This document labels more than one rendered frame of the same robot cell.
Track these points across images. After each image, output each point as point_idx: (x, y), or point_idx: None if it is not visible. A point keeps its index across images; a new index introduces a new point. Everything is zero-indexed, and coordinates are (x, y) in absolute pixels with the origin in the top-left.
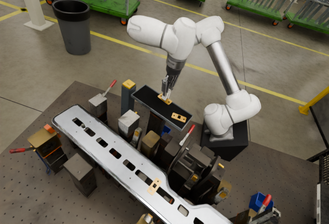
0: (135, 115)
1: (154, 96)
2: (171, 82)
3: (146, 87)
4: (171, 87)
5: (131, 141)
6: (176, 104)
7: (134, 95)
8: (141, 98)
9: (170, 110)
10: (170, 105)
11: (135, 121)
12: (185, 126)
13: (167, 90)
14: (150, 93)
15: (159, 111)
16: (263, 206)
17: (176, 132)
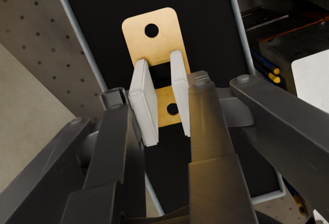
0: (304, 77)
1: (170, 135)
2: (219, 162)
3: (175, 205)
4: (125, 117)
5: (264, 25)
6: (69, 11)
7: (269, 183)
8: (246, 151)
9: None
10: (118, 29)
11: (321, 49)
12: (11, 6)
13: (213, 93)
14: (180, 163)
15: (213, 24)
16: None
17: (58, 2)
